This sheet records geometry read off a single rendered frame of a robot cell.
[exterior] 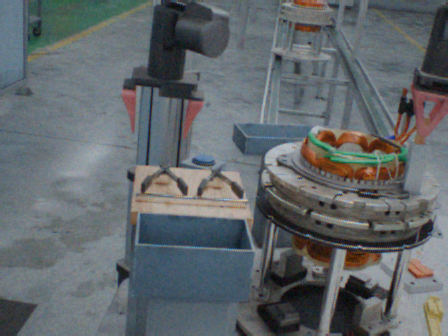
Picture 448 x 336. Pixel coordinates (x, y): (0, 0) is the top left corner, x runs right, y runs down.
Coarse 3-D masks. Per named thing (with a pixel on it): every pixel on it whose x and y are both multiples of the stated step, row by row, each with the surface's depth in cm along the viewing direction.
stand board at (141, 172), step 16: (144, 176) 110; (192, 176) 113; (160, 192) 104; (176, 192) 105; (192, 192) 106; (208, 192) 106; (224, 192) 107; (144, 208) 98; (160, 208) 98; (176, 208) 99; (192, 208) 100; (208, 208) 100; (224, 208) 101; (240, 208) 102
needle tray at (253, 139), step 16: (240, 128) 144; (256, 128) 149; (272, 128) 150; (288, 128) 151; (304, 128) 152; (240, 144) 142; (256, 144) 139; (272, 144) 140; (256, 208) 154; (256, 224) 154; (256, 240) 154; (288, 240) 152
